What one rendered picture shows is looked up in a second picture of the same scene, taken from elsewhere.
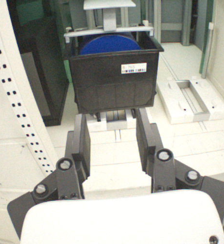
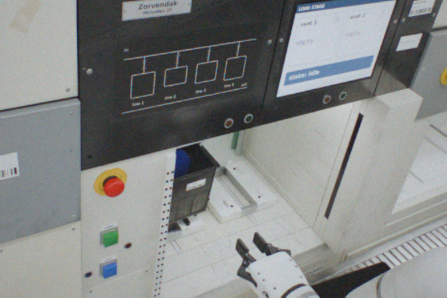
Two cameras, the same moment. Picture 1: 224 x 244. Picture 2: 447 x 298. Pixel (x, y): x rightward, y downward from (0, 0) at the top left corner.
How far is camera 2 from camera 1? 1.12 m
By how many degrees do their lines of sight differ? 30
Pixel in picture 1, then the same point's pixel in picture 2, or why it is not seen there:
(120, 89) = (182, 203)
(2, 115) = (145, 249)
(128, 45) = (179, 157)
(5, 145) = (131, 275)
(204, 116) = (252, 208)
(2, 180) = not seen: outside the picture
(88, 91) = not seen: hidden behind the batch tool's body
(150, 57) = (209, 173)
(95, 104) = not seen: hidden behind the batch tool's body
